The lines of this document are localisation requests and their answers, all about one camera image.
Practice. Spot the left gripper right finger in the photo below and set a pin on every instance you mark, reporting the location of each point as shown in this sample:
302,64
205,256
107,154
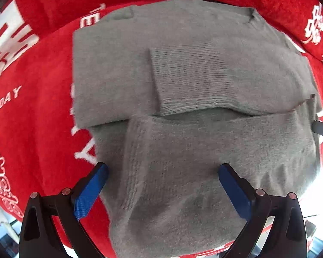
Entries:
239,191

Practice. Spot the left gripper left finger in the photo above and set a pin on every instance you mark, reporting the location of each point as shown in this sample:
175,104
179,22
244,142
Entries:
87,190

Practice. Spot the grey knit sweater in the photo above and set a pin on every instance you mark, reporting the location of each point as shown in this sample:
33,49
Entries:
170,91

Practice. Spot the red bedspread white lettering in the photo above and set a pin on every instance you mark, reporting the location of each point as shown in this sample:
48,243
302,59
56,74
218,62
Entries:
41,147

